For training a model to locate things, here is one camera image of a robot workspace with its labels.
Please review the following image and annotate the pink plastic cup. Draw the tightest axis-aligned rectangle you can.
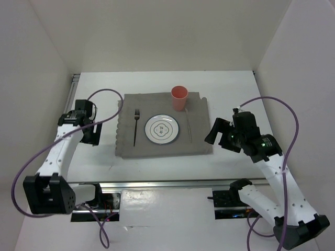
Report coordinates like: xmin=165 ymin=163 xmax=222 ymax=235
xmin=171 ymin=86 xmax=188 ymax=111

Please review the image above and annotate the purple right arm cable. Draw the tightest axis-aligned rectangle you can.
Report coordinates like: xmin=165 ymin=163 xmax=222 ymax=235
xmin=237 ymin=96 xmax=300 ymax=250

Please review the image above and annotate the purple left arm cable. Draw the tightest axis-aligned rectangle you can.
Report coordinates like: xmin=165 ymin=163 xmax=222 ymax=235
xmin=11 ymin=88 xmax=125 ymax=249

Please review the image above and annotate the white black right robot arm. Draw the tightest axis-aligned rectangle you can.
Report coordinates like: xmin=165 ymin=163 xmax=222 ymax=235
xmin=205 ymin=109 xmax=330 ymax=250

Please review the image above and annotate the silver table knife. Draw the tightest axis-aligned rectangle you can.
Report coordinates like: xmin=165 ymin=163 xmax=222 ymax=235
xmin=184 ymin=108 xmax=193 ymax=143

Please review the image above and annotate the grey cloth placemat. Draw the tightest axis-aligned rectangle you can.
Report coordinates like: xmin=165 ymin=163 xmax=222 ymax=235
xmin=115 ymin=92 xmax=213 ymax=159

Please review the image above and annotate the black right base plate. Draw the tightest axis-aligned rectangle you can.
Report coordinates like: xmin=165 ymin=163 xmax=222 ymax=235
xmin=209 ymin=190 xmax=259 ymax=220

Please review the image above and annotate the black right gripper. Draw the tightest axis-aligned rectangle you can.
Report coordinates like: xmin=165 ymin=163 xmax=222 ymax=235
xmin=204 ymin=117 xmax=244 ymax=153

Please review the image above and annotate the white plate blue rim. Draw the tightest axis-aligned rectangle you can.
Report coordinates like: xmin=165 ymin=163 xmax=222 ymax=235
xmin=144 ymin=114 xmax=180 ymax=145

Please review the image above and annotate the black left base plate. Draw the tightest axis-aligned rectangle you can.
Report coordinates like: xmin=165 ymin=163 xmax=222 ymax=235
xmin=71 ymin=192 xmax=121 ymax=223

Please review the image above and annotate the aluminium table frame rail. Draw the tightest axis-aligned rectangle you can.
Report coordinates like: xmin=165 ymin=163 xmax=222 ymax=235
xmin=67 ymin=71 xmax=271 ymax=187

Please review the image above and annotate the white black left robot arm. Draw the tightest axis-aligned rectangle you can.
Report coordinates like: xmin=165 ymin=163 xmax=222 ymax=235
xmin=23 ymin=99 xmax=104 ymax=215

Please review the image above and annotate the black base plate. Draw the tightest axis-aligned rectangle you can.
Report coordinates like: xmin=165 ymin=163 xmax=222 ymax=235
xmin=71 ymin=192 xmax=121 ymax=223
xmin=209 ymin=190 xmax=259 ymax=220

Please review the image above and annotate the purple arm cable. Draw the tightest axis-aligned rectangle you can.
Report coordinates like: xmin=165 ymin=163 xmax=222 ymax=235
xmin=11 ymin=88 xmax=125 ymax=249
xmin=237 ymin=96 xmax=300 ymax=250

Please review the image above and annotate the black fork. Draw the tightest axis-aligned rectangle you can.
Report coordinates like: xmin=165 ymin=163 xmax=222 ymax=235
xmin=133 ymin=109 xmax=140 ymax=146

